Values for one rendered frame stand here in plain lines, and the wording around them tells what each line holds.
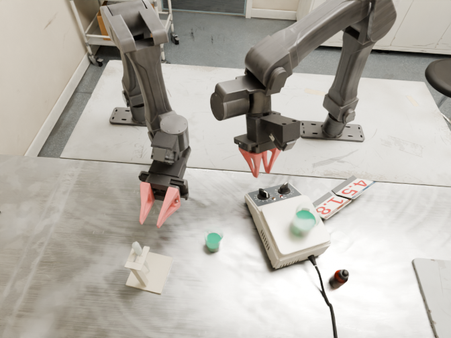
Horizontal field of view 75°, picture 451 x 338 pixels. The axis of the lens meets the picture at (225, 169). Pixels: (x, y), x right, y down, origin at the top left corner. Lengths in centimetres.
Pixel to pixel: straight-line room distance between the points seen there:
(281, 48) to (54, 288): 67
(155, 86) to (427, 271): 73
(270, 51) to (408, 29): 277
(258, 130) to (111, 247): 43
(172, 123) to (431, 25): 298
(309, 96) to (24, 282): 97
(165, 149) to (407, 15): 287
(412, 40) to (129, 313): 318
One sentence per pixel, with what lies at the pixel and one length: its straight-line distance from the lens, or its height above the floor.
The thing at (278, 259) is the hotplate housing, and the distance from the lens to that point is 66.
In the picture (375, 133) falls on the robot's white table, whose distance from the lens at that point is 106.
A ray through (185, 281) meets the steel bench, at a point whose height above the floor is 90.
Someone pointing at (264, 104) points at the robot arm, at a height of 117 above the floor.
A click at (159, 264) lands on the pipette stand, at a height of 91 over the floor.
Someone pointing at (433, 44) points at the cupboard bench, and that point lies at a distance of 350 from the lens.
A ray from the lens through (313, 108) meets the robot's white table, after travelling 107.
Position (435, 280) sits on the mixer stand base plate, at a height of 91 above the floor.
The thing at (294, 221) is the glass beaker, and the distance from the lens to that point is 62.
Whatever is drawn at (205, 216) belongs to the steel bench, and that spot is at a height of 90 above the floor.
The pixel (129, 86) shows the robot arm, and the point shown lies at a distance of 83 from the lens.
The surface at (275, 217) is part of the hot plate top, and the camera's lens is 67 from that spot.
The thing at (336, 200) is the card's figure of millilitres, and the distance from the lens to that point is 82.
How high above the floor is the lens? 157
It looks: 54 degrees down
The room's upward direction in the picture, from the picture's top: 4 degrees clockwise
